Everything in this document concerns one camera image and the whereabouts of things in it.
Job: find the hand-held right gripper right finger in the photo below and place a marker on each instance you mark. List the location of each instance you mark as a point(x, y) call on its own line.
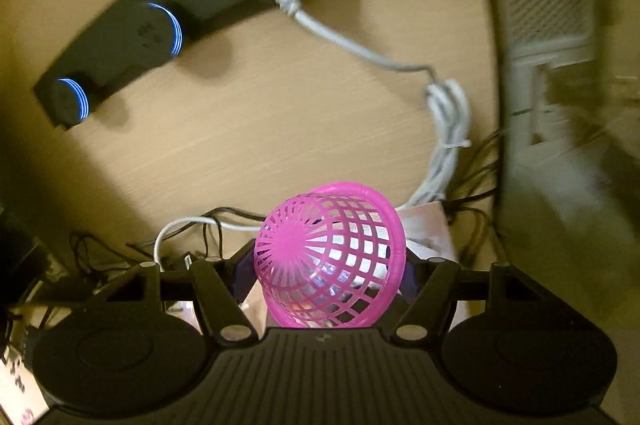
point(430, 295)

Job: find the pink plastic strainer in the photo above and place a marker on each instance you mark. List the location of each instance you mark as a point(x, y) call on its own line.
point(295, 255)

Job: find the pink cardboard box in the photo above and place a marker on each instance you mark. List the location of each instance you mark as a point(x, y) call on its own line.
point(430, 230)

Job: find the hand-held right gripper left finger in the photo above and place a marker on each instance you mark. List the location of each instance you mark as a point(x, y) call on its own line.
point(220, 300)

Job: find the computer case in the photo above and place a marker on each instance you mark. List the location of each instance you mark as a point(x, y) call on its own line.
point(550, 5)

